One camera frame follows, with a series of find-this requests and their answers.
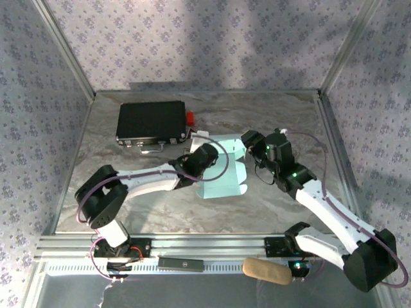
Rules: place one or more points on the light blue paper box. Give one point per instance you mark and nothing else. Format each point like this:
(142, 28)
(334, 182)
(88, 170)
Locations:
(224, 186)

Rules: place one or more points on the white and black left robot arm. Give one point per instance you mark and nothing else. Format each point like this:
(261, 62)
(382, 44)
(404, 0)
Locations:
(151, 183)

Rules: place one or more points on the small red block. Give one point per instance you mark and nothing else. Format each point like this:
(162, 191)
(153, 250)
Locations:
(191, 118)

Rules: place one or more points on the black case with metal latches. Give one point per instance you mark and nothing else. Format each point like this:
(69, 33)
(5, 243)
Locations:
(151, 122)

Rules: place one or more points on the black rectangular device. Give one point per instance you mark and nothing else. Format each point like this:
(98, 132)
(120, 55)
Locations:
(181, 264)

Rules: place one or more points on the black board with green light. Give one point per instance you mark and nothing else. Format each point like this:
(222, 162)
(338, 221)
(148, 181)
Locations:
(298, 269)

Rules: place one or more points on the tan foam roll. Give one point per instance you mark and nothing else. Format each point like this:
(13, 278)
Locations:
(266, 271)

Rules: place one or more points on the aluminium side rail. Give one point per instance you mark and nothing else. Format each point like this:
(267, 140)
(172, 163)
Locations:
(335, 134)

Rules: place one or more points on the aluminium frame rail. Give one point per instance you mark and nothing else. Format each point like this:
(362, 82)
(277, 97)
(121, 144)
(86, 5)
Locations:
(208, 245)

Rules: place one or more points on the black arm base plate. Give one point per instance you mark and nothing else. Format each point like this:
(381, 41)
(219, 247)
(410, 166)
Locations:
(273, 247)
(141, 247)

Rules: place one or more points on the aluminium corner post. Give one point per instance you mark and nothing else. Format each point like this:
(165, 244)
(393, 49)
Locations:
(350, 41)
(64, 48)

